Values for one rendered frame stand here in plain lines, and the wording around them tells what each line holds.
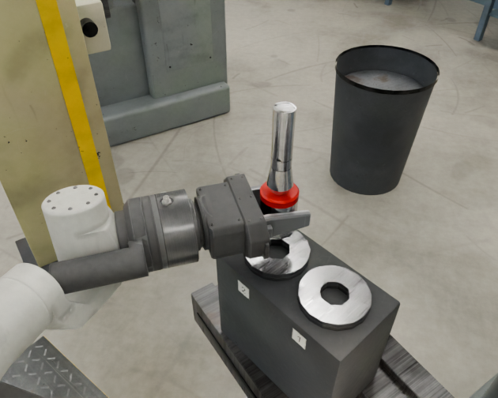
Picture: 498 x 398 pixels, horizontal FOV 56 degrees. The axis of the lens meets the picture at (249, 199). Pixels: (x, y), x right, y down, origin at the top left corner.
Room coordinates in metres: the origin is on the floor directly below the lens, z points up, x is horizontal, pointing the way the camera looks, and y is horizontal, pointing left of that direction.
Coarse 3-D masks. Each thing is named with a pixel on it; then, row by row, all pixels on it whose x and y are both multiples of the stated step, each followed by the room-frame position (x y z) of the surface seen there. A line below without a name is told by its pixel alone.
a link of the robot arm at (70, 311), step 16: (16, 272) 0.28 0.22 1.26; (32, 272) 0.29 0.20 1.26; (32, 288) 0.27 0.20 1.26; (48, 288) 0.28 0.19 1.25; (96, 288) 0.32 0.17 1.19; (112, 288) 0.33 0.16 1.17; (48, 304) 0.26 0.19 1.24; (64, 304) 0.28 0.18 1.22; (80, 304) 0.29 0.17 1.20; (96, 304) 0.31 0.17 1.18; (64, 320) 0.27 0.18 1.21; (80, 320) 0.28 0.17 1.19
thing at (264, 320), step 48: (288, 240) 0.44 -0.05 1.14; (240, 288) 0.39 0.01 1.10; (288, 288) 0.37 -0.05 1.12; (336, 288) 0.37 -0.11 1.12; (240, 336) 0.39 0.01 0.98; (288, 336) 0.33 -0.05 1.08; (336, 336) 0.30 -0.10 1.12; (384, 336) 0.34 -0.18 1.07; (288, 384) 0.32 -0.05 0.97; (336, 384) 0.27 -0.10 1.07
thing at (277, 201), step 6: (264, 186) 0.43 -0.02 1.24; (294, 186) 0.43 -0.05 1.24; (264, 192) 0.42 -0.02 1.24; (270, 192) 0.42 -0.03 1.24; (288, 192) 0.42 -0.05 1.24; (294, 192) 0.42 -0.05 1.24; (264, 198) 0.41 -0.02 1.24; (270, 198) 0.41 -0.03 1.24; (276, 198) 0.41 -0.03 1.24; (282, 198) 0.41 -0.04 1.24; (288, 198) 0.41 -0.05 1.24; (294, 198) 0.41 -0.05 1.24; (270, 204) 0.41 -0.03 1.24; (276, 204) 0.41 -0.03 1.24; (282, 204) 0.41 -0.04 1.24; (288, 204) 0.41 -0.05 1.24; (294, 204) 0.41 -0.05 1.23
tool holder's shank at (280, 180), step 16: (288, 112) 0.42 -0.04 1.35; (272, 128) 0.43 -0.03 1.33; (288, 128) 0.42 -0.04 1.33; (272, 144) 0.43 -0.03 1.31; (288, 144) 0.42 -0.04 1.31; (272, 160) 0.42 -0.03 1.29; (288, 160) 0.42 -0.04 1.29; (272, 176) 0.42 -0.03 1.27; (288, 176) 0.42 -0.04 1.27; (272, 192) 0.42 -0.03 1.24
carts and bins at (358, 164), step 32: (352, 64) 2.23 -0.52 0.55; (384, 64) 2.25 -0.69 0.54; (416, 64) 2.17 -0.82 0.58; (352, 96) 1.89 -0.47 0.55; (384, 96) 1.82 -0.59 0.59; (416, 96) 1.83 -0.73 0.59; (352, 128) 1.88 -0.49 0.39; (384, 128) 1.82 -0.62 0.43; (416, 128) 1.89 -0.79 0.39; (352, 160) 1.88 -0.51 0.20; (384, 160) 1.83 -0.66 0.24; (384, 192) 1.86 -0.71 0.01
